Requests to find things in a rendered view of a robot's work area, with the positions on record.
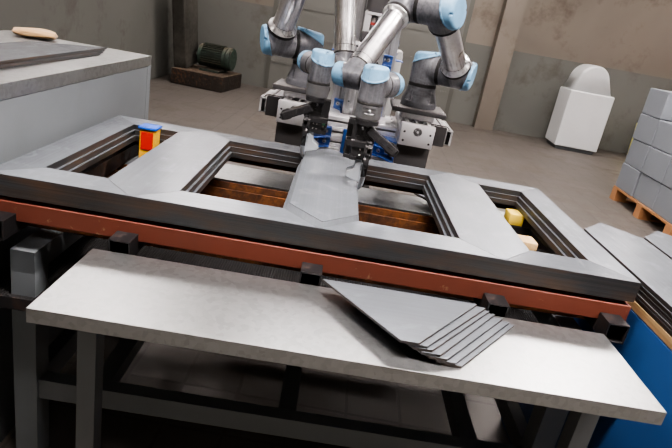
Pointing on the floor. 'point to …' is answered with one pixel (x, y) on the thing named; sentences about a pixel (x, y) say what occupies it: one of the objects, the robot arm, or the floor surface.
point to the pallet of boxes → (650, 163)
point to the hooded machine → (581, 110)
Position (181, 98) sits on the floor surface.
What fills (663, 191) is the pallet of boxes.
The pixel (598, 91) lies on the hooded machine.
